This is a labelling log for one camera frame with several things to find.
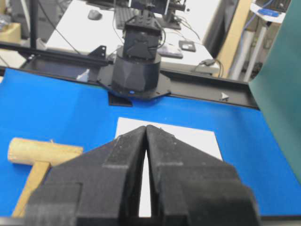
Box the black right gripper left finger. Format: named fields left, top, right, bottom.
left=25, top=126, right=146, bottom=226

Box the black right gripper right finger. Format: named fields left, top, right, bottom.
left=146, top=125, right=261, bottom=226

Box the wooden mallet hammer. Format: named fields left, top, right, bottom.
left=8, top=137, right=83, bottom=218

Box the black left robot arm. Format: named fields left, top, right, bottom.
left=97, top=10, right=171, bottom=100

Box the white paper sheet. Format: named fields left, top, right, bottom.
left=115, top=117, right=222, bottom=218

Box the blue table mat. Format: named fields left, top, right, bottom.
left=0, top=69, right=301, bottom=217

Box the green backdrop sheet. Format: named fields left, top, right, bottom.
left=249, top=0, right=301, bottom=180

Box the black small box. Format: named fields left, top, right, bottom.
left=179, top=40, right=196, bottom=52

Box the white desk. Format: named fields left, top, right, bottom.
left=46, top=0, right=220, bottom=74

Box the grey computer mouse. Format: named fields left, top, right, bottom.
left=87, top=9, right=103, bottom=21

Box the black keyboard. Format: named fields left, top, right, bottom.
left=115, top=8, right=138, bottom=30

